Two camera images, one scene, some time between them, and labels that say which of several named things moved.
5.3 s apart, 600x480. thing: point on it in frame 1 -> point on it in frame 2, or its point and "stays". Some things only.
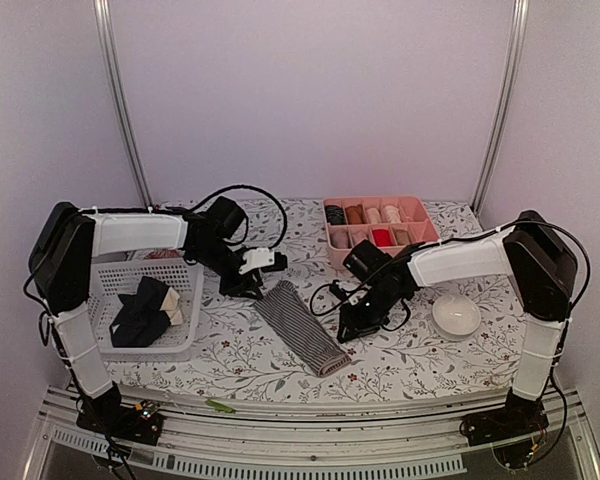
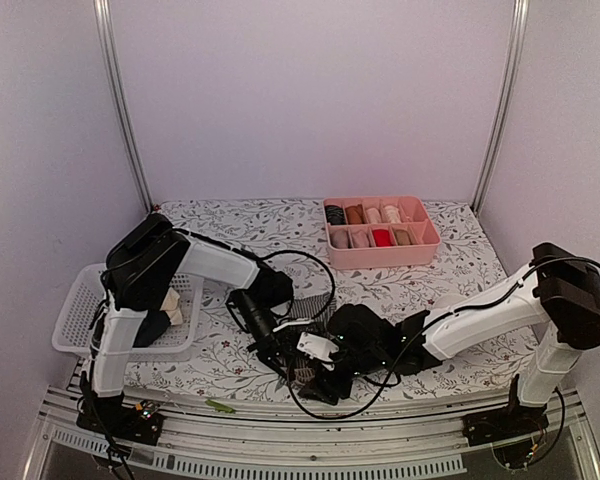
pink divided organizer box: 392,223 stays
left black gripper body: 228,286 -> 271,342
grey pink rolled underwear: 339,238 stays
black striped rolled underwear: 335,215 stays
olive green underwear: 402,237 stays
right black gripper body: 373,314 -> 326,386
